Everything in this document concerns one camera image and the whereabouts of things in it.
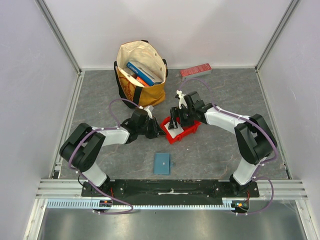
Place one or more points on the red rectangular carton box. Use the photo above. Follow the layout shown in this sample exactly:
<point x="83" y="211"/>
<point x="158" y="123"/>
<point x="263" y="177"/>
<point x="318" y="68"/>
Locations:
<point x="195" y="71"/>

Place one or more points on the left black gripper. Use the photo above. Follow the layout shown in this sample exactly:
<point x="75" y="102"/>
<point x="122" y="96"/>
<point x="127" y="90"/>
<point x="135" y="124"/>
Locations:
<point x="156" y="130"/>

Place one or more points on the grey slotted cable duct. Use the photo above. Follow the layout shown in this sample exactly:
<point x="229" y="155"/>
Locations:
<point x="98" y="204"/>

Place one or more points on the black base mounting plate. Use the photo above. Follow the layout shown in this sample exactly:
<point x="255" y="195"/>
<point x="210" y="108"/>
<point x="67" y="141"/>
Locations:
<point x="124" y="188"/>

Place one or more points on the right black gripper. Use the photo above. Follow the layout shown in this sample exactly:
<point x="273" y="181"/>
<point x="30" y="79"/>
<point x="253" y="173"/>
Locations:
<point x="176" y="114"/>

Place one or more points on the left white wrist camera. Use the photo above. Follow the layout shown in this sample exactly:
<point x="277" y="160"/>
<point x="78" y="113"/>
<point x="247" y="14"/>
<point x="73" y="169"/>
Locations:
<point x="149" y="110"/>

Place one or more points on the red plastic bin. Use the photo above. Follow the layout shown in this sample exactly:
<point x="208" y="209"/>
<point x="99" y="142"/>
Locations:
<point x="187" y="130"/>

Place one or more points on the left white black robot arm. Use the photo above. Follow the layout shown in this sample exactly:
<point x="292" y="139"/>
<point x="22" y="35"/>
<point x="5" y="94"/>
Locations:
<point x="82" y="147"/>

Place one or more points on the yellow canvas tote bag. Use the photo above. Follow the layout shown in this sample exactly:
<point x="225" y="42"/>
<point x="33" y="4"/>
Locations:
<point x="129" y="88"/>

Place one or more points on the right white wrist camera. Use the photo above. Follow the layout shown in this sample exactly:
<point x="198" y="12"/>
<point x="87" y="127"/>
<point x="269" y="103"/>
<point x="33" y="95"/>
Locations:
<point x="181" y="97"/>

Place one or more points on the orange book in bag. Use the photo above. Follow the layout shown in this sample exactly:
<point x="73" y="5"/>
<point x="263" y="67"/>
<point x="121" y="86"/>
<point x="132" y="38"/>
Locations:
<point x="142" y="82"/>

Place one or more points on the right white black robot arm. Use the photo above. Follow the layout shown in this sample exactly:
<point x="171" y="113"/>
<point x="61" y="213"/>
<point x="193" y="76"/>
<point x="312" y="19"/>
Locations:
<point x="254" y="138"/>

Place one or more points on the blue book in bag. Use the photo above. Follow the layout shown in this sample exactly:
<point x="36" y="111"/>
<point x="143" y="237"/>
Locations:
<point x="143" y="72"/>

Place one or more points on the blue leather card holder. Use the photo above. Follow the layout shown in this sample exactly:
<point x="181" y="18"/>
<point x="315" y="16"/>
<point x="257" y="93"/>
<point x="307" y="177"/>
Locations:
<point x="162" y="164"/>

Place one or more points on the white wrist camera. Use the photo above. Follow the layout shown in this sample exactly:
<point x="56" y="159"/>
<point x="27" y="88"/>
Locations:
<point x="149" y="110"/>
<point x="181" y="97"/>

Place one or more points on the white cards stack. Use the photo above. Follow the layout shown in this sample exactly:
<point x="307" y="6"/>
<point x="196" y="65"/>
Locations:
<point x="174" y="132"/>

